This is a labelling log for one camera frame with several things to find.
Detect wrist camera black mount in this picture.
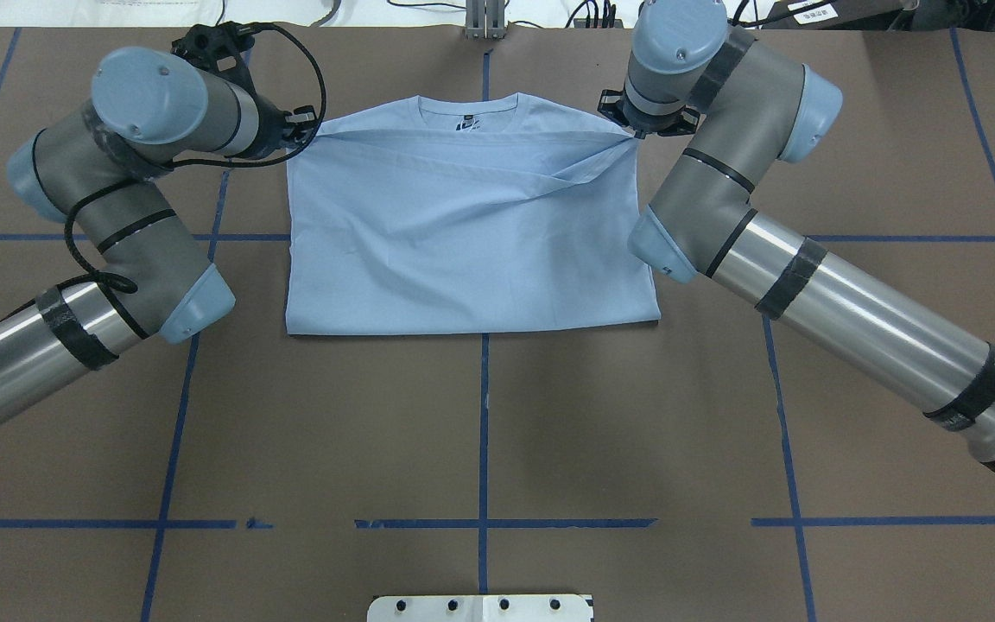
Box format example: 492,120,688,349
170,22,257,93
597,88,629,127

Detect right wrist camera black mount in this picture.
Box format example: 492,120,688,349
597,88,629,127

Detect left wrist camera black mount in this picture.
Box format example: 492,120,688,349
170,22,257,93

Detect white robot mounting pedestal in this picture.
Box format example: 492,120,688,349
366,593,595,621

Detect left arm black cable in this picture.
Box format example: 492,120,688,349
63,23,327,296

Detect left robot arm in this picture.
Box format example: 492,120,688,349
0,47,325,425

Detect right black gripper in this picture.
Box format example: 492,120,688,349
619,96,695,137

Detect light blue t-shirt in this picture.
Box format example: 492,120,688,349
285,93,661,336

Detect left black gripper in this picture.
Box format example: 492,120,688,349
246,94,319,158

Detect aluminium frame post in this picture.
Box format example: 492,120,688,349
463,0,508,40

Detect black power adapter with label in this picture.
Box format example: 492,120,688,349
759,1,907,31

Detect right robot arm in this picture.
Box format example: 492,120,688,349
601,1,995,473

